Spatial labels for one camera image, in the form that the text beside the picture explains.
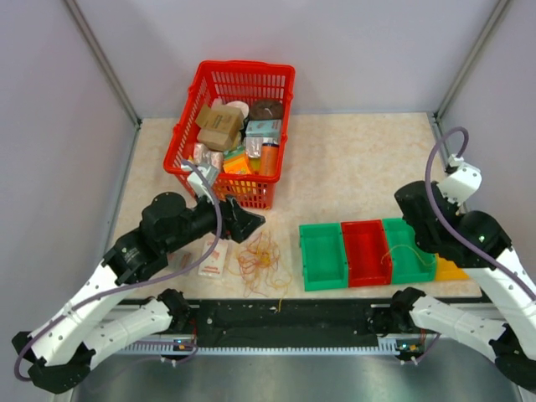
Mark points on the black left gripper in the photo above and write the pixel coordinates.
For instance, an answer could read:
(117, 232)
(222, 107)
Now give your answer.
(235, 223)

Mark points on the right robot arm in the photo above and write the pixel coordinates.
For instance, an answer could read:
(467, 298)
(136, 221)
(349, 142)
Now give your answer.
(477, 244)

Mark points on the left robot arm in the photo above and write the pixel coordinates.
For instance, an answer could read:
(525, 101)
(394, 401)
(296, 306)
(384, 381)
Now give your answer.
(76, 340)

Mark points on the right green plastic bin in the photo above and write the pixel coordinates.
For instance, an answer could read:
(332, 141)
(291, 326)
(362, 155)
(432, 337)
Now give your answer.
(410, 264)

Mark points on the green plastic bin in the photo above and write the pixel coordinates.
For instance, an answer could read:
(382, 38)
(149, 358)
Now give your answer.
(410, 264)
(324, 260)

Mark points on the yellow plastic bin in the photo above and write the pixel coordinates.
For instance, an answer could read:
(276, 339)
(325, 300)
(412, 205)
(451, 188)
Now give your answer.
(448, 271)

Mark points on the white tissue pack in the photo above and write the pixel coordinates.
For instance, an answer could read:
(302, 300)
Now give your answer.
(213, 266)

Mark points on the orange yellow sticky notes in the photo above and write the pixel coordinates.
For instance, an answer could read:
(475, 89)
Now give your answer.
(237, 163)

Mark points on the red plastic bin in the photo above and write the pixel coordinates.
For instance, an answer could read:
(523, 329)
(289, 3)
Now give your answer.
(367, 251)

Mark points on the orange bottle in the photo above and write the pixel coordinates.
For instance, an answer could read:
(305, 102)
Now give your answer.
(268, 160)

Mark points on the silver foil snack pack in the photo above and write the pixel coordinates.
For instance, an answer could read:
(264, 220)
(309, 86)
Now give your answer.
(253, 145)

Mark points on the pink wrapped snack pack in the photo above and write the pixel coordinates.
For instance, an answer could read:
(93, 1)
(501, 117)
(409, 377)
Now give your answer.
(202, 154)

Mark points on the small brown cardboard box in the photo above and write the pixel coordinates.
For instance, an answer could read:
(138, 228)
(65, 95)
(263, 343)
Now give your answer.
(215, 140)

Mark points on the left green plastic bin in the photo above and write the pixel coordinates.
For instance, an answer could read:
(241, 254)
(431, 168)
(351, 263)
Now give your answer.
(324, 260)

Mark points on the red plastic shopping basket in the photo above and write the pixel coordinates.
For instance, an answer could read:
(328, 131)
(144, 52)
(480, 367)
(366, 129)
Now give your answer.
(236, 80)

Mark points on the teal snack box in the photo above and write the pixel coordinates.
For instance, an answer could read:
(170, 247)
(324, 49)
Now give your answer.
(265, 128)

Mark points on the white round plate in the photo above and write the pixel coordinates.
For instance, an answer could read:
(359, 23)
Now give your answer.
(237, 104)

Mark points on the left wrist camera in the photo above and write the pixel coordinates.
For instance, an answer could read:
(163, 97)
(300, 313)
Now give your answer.
(201, 178)

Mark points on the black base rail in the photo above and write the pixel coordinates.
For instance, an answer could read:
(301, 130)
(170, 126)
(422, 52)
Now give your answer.
(292, 323)

